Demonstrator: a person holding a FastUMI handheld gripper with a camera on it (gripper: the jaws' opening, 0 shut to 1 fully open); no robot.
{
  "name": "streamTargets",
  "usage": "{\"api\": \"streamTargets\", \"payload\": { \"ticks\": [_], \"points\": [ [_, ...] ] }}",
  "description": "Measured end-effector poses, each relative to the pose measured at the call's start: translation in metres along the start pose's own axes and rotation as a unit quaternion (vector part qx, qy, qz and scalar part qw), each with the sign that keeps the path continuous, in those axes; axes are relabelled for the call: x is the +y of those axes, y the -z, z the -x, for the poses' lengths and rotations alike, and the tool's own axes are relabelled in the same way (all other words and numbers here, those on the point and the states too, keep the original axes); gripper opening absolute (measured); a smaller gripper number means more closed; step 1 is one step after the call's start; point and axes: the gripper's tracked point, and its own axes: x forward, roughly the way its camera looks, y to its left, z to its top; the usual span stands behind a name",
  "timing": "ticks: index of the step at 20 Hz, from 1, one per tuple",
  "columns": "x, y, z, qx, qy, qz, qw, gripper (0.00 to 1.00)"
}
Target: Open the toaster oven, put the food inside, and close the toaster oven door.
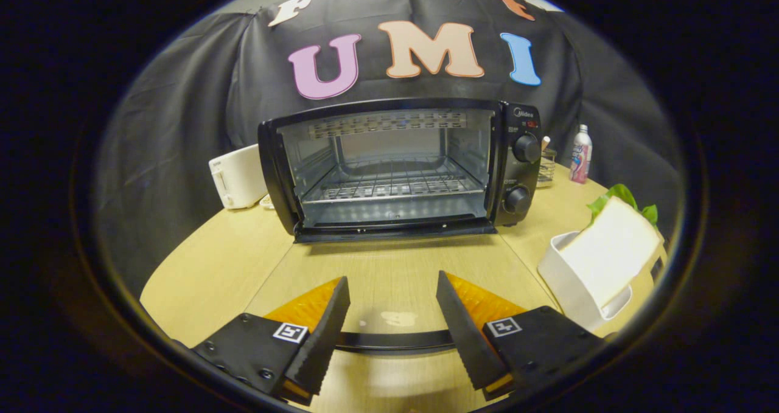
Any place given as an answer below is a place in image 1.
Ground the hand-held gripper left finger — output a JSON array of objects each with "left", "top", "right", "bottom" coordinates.
[{"left": 192, "top": 276, "right": 352, "bottom": 406}]

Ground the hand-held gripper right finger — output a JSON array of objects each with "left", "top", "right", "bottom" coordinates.
[{"left": 436, "top": 271, "right": 609, "bottom": 401}]

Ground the white bread lettuce sandwich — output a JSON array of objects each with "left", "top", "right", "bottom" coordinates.
[{"left": 559, "top": 184, "right": 662, "bottom": 309}]

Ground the black toaster oven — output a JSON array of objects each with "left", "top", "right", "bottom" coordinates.
[{"left": 243, "top": 98, "right": 551, "bottom": 356}]

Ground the white pop-up toaster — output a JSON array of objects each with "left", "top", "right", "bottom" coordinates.
[{"left": 208, "top": 144, "right": 270, "bottom": 210}]

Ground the white plastic tray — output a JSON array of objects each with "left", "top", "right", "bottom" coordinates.
[{"left": 537, "top": 231, "right": 668, "bottom": 333}]

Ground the clear square glass container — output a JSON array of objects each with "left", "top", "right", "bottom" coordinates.
[{"left": 537, "top": 136, "right": 557, "bottom": 189}]

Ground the metal wire oven rack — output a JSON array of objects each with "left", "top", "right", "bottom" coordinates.
[{"left": 302, "top": 158, "right": 485, "bottom": 204}]

